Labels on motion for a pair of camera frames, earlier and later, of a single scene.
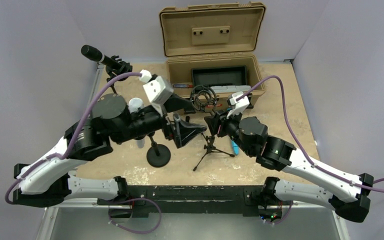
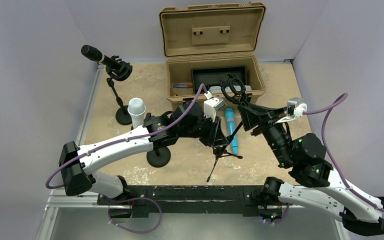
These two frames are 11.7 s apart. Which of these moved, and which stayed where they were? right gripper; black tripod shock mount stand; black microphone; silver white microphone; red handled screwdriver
Moved: black tripod shock mount stand; right gripper
Stayed: silver white microphone; black microphone; red handled screwdriver
